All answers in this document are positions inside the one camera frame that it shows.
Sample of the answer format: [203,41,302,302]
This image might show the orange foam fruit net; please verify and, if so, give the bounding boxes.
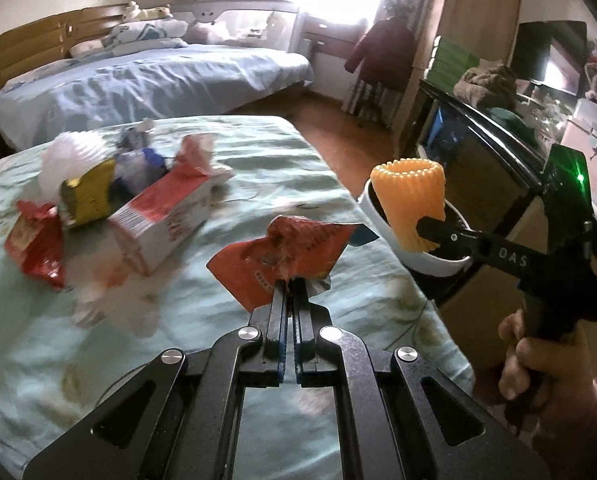
[370,158,446,252]

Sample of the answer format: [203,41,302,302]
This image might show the red white carton box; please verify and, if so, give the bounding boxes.
[108,162,233,276]

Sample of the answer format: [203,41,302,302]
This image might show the red torn snack wrapper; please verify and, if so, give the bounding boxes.
[206,216,378,312]

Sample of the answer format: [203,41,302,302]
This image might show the red chip bag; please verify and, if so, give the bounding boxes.
[4,200,65,289]

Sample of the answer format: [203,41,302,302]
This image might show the yellow snack packet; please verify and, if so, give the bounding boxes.
[60,158,115,229]

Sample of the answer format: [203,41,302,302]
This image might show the blue clear plastic wrapper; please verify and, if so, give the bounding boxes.
[114,148,168,196]

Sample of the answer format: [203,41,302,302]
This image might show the pink red plastic bag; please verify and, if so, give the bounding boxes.
[175,133,214,174]

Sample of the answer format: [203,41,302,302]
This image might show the printed paper wrapper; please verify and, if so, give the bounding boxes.
[115,119,155,152]

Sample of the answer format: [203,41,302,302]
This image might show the white foam fruit net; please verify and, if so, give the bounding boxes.
[38,131,108,203]

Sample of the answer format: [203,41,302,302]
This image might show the person's right hand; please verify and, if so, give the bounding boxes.
[498,309,597,437]

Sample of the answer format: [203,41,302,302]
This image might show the green floral bed sheet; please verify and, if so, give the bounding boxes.
[0,116,474,479]

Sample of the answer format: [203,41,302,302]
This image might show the black television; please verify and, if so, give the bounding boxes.
[510,20,588,96]

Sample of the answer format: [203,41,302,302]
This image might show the stack of green boxes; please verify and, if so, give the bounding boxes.
[423,36,481,93]

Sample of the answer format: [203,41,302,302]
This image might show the dark red hanging coat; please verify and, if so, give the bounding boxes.
[344,18,417,92]

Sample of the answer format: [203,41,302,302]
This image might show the wooden wardrobe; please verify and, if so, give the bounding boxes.
[413,0,521,80]

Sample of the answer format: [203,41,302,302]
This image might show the blue bed with quilt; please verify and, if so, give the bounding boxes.
[0,44,314,151]

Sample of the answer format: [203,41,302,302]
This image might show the patterned white blue pillow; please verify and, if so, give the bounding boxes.
[101,18,189,48]

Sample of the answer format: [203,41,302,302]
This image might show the wooden headboard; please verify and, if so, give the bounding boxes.
[0,3,127,89]

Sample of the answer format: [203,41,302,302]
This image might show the small plush toys on headboard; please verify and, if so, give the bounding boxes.
[122,1,172,23]

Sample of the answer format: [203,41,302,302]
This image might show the white baby crib rail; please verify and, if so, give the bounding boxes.
[172,0,305,52]

